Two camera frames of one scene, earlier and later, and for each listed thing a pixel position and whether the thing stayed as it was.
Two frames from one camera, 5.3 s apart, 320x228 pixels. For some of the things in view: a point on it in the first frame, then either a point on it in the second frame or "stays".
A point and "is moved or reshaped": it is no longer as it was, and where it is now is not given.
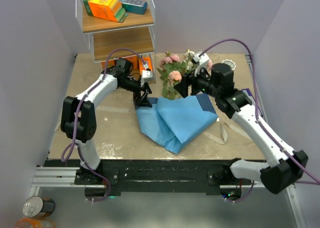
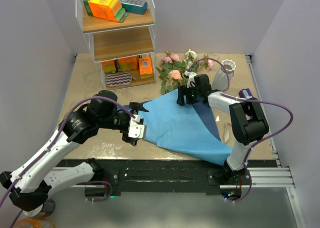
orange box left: [110, 63] stays
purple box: [248, 95] stays
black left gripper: [144, 101] to [137, 107]
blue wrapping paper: [174, 122] is moved or reshaped
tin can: [36, 206] stays
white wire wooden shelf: [120, 22] stays
